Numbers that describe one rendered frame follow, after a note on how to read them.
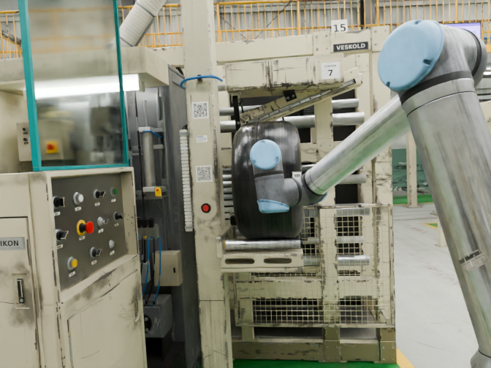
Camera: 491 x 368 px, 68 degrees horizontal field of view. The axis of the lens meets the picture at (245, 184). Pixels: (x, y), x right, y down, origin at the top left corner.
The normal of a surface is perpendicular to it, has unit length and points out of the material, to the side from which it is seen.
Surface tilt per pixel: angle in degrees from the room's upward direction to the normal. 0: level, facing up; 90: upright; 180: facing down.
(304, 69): 90
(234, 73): 90
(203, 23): 90
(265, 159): 78
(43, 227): 90
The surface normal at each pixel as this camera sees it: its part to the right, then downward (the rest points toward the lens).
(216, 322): -0.12, 0.07
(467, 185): -0.49, -0.06
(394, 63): -0.87, -0.04
